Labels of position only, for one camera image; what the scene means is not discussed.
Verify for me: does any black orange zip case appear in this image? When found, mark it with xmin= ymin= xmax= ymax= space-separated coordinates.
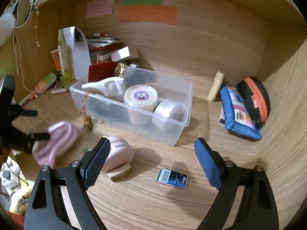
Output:
xmin=237 ymin=77 xmax=271 ymax=129

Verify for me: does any white cloth pouch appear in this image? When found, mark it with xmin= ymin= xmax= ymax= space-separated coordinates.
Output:
xmin=81 ymin=76 xmax=126 ymax=98

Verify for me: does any small white box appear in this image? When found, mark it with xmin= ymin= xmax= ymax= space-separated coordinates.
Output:
xmin=111 ymin=46 xmax=139 ymax=62

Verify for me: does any orange sticky note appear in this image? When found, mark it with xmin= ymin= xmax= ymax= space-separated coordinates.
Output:
xmin=119 ymin=5 xmax=177 ymax=25

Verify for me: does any pink round Hyntoor case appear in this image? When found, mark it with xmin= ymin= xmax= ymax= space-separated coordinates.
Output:
xmin=102 ymin=136 xmax=134 ymax=173

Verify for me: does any olive bead tassel cord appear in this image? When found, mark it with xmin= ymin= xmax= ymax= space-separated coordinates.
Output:
xmin=80 ymin=90 xmax=94 ymax=132

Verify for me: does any pink sticky note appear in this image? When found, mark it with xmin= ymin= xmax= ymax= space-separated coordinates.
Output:
xmin=86 ymin=0 xmax=113 ymax=18

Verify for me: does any stack of books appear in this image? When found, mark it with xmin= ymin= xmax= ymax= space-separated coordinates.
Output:
xmin=86 ymin=36 xmax=124 ymax=65

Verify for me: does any cream small tube bottle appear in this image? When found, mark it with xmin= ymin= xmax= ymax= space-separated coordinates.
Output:
xmin=207 ymin=71 xmax=224 ymax=102

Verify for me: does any clear tape roll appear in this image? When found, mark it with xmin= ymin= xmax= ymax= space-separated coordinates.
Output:
xmin=152 ymin=99 xmax=183 ymax=132

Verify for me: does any red white marker pen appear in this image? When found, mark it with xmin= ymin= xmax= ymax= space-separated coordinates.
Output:
xmin=19 ymin=90 xmax=39 ymax=107

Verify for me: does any clear plastic storage bin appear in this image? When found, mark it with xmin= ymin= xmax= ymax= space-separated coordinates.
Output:
xmin=70 ymin=67 xmax=193 ymax=146

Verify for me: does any yellow green spray bottle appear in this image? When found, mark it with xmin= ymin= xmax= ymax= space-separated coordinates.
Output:
xmin=58 ymin=29 xmax=73 ymax=83

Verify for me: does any white curled paper sheet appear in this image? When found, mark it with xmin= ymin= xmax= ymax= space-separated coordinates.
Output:
xmin=63 ymin=26 xmax=91 ymax=80

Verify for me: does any red booklet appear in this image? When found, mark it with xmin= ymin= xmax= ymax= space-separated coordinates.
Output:
xmin=88 ymin=61 xmax=118 ymax=82

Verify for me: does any pink lip balm stick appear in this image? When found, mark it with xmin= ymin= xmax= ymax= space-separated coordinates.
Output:
xmin=51 ymin=88 xmax=70 ymax=95

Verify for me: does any white lidded tub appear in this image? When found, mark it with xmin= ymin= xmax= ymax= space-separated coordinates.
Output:
xmin=124 ymin=85 xmax=158 ymax=126

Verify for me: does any white hanging cable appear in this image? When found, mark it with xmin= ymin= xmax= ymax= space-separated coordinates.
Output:
xmin=11 ymin=0 xmax=40 ymax=99

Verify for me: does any blue patchwork pencil pouch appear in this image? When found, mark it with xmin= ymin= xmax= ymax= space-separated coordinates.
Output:
xmin=219 ymin=84 xmax=262 ymax=140

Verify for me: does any beige eraser block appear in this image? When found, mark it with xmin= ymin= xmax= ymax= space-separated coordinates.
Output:
xmin=107 ymin=163 xmax=131 ymax=182

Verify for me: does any green sticky note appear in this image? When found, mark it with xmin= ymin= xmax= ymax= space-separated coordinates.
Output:
xmin=122 ymin=0 xmax=163 ymax=6

